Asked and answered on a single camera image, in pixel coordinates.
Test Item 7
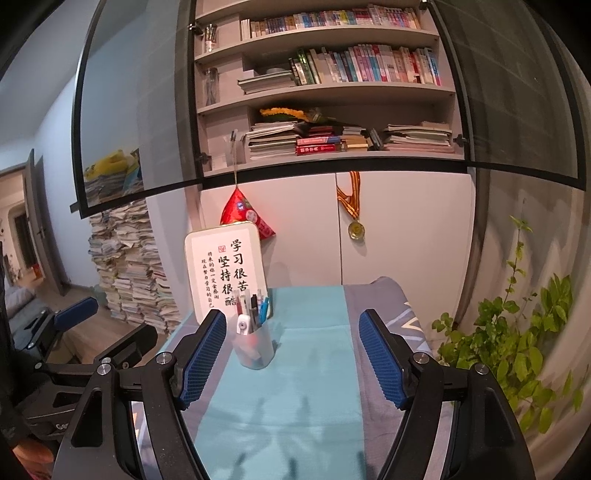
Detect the clear glass bottle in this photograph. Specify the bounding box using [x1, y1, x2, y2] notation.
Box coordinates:
[203, 68, 222, 107]

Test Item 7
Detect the row of pale upright books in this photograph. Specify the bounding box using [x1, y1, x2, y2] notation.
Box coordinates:
[242, 4, 421, 40]

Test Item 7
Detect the row of colourful upright books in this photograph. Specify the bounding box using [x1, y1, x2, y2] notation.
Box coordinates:
[288, 44, 443, 88]

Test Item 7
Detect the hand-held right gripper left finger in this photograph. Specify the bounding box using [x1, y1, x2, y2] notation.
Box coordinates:
[53, 308, 228, 480]

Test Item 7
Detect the gold medal with striped ribbon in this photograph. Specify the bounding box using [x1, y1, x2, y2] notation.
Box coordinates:
[335, 172, 366, 241]

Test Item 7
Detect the stack of magazines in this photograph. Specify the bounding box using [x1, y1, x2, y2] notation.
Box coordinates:
[245, 121, 299, 162]

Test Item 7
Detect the blue grey printed tablecloth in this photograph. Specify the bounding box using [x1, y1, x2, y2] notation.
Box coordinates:
[161, 276, 462, 480]

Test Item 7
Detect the grey sofa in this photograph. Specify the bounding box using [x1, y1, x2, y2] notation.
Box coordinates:
[4, 281, 48, 343]

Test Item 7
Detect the yellow flower garland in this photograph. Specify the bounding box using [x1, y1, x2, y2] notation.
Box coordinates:
[259, 107, 308, 122]

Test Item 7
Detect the yellow plush toy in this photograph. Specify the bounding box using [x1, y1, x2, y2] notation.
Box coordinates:
[84, 150, 140, 181]

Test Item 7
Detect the tall pile of papers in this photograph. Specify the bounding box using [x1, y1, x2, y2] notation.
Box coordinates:
[88, 198, 184, 336]

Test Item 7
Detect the green potted plant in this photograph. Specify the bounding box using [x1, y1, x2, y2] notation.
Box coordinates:
[431, 215, 587, 435]

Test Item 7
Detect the grey bookshelf cabinet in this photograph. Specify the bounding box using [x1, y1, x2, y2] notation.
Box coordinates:
[187, 0, 476, 182]

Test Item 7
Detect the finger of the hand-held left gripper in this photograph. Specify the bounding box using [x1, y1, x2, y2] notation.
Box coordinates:
[95, 324, 158, 368]
[53, 296, 100, 331]

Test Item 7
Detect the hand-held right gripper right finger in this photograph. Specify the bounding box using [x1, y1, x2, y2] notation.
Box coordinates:
[359, 308, 539, 480]

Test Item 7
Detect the red hanging pouch ornament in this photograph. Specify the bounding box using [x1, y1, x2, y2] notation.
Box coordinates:
[220, 187, 277, 241]

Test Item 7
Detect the person's left hand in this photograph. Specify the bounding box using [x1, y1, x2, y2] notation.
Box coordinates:
[14, 439, 56, 478]

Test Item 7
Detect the gold framed calligraphy sign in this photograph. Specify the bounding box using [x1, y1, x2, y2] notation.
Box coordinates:
[185, 220, 270, 325]

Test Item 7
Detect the stack of pale booklets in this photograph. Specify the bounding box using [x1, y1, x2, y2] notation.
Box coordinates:
[381, 121, 456, 153]

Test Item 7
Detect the flat stack of grey books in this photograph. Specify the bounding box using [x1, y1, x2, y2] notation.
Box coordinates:
[238, 65, 297, 96]

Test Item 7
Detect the frosted plastic cup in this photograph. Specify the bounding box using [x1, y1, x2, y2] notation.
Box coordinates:
[232, 318, 276, 370]

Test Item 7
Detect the stack of red books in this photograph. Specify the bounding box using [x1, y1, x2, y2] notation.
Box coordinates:
[295, 124, 370, 157]

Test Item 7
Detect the glass cabinet door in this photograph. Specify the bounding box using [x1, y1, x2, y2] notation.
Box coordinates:
[69, 0, 207, 219]
[422, 0, 587, 191]

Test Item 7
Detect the grey room door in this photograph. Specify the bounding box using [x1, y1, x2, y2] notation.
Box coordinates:
[23, 148, 66, 296]

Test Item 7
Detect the white shelf pen holder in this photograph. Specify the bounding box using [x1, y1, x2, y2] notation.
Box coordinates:
[225, 129, 246, 167]

